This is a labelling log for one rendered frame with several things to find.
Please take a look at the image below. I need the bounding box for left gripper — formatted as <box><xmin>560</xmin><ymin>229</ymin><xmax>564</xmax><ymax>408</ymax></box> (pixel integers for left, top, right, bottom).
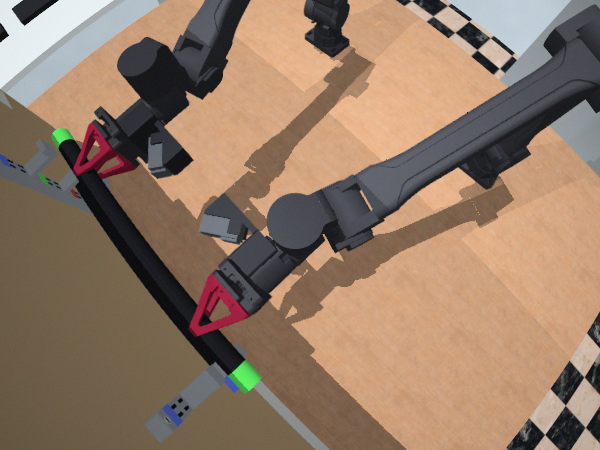
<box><xmin>188</xmin><ymin>246</ymin><xmax>296</xmax><ymax>337</ymax></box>

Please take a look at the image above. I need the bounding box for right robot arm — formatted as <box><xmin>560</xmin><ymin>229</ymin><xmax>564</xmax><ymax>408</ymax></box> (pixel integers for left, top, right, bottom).
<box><xmin>117</xmin><ymin>0</ymin><xmax>350</xmax><ymax>179</ymax></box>

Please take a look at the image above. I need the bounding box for black bar with blue ends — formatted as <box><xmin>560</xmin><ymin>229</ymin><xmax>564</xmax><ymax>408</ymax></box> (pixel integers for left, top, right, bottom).
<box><xmin>75</xmin><ymin>182</ymin><xmax>239</xmax><ymax>393</ymax></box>

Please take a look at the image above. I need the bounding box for black bar with green ends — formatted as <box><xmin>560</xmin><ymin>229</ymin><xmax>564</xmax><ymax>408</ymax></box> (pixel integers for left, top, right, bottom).
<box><xmin>51</xmin><ymin>128</ymin><xmax>262</xmax><ymax>394</ymax></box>

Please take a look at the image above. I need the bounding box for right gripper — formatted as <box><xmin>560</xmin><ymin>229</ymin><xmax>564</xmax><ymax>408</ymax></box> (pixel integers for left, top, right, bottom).
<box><xmin>73</xmin><ymin>98</ymin><xmax>160</xmax><ymax>179</ymax></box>

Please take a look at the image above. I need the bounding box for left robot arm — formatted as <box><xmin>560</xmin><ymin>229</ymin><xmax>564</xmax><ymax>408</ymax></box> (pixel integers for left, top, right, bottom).
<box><xmin>199</xmin><ymin>4</ymin><xmax>600</xmax><ymax>278</ymax></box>

